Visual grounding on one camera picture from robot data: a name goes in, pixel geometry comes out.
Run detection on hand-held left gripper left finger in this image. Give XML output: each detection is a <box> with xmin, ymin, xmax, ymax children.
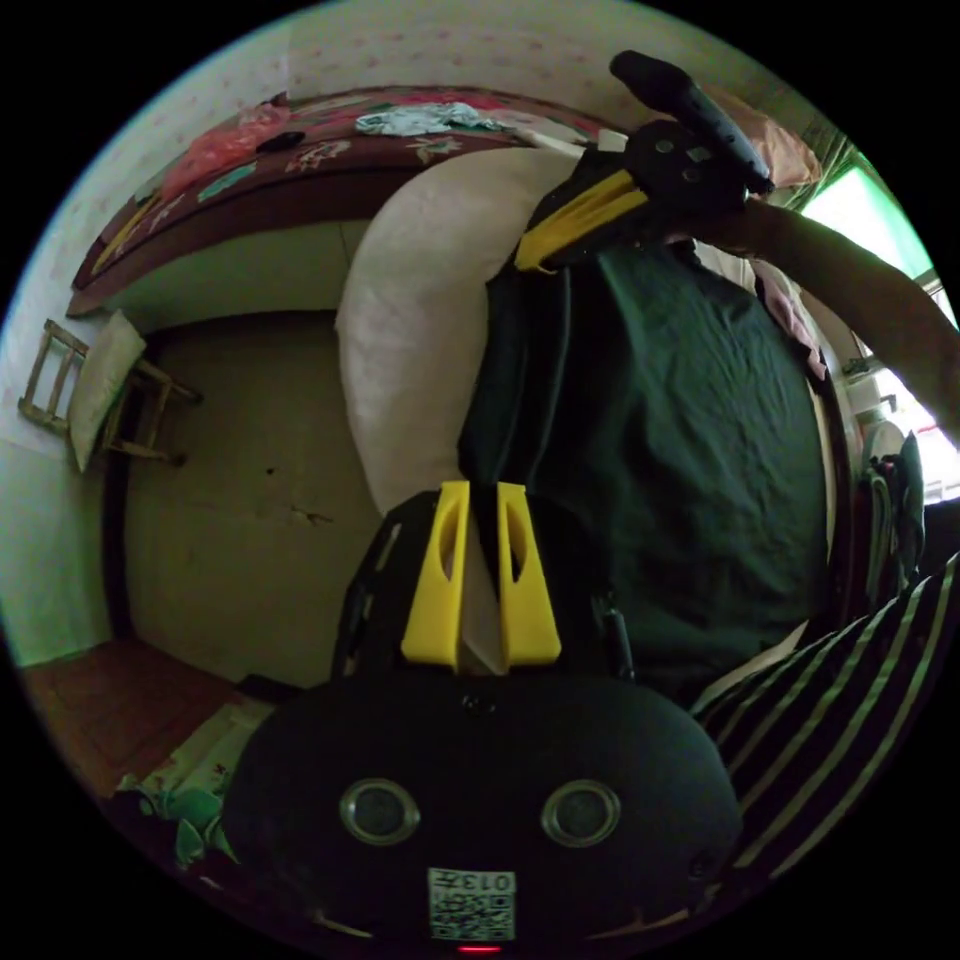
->
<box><xmin>401</xmin><ymin>481</ymin><xmax>471</xmax><ymax>670</ymax></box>

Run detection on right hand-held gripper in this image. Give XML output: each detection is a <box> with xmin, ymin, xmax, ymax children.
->
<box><xmin>515</xmin><ymin>119</ymin><xmax>753</xmax><ymax>274</ymax></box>

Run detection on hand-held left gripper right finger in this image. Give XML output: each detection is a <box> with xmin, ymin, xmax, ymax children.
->
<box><xmin>497</xmin><ymin>484</ymin><xmax>562</xmax><ymax>670</ymax></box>

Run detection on black t-shirt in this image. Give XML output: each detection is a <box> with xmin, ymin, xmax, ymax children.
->
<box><xmin>457</xmin><ymin>239</ymin><xmax>840</xmax><ymax>710</ymax></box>

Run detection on person's right forearm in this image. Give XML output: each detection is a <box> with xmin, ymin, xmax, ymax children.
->
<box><xmin>757</xmin><ymin>200</ymin><xmax>960</xmax><ymax>460</ymax></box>

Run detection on person's right hand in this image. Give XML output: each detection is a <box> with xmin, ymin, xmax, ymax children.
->
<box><xmin>674</xmin><ymin>196</ymin><xmax>785</xmax><ymax>260</ymax></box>

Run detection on pile of clothes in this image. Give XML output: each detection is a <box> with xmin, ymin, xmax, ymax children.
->
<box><xmin>353</xmin><ymin>101</ymin><xmax>520</xmax><ymax>141</ymax></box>

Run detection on pink garment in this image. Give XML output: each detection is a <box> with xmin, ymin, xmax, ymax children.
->
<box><xmin>752</xmin><ymin>262</ymin><xmax>829</xmax><ymax>380</ymax></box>

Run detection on window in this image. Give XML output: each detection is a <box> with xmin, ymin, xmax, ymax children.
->
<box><xmin>798</xmin><ymin>164</ymin><xmax>960</xmax><ymax>504</ymax></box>

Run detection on person's body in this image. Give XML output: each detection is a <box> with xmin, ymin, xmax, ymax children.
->
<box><xmin>688</xmin><ymin>551</ymin><xmax>960</xmax><ymax>905</ymax></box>

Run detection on bed with floral sheet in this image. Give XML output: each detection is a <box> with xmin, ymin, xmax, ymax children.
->
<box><xmin>65</xmin><ymin>84</ymin><xmax>601</xmax><ymax>322</ymax></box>

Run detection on wooden chair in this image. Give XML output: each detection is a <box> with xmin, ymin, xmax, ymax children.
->
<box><xmin>17</xmin><ymin>317</ymin><xmax>205</xmax><ymax>471</ymax></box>

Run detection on pink plastic bag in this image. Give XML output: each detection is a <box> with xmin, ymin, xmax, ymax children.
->
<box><xmin>159</xmin><ymin>103</ymin><xmax>292</xmax><ymax>202</ymax></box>

